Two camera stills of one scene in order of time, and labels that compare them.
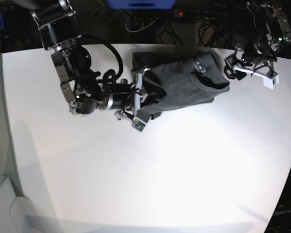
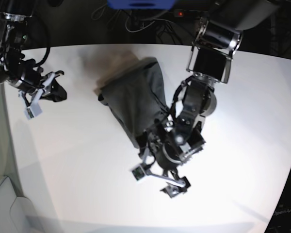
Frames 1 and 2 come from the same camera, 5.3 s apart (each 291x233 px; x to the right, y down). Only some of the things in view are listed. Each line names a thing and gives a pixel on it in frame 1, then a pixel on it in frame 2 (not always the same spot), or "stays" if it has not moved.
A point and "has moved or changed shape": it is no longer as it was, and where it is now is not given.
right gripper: (249, 59) → (168, 155)
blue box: (141, 4) stays
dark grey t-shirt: (176, 78) has moved or changed shape
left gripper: (122, 96) → (33, 81)
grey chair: (11, 213) stays
